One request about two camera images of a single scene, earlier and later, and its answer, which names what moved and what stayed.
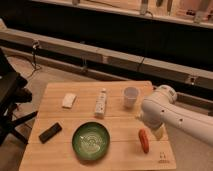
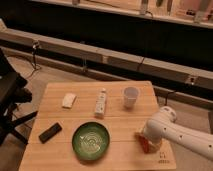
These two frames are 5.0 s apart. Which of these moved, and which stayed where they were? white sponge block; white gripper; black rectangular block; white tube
Moved: white gripper
Stayed: white sponge block; white tube; black rectangular block
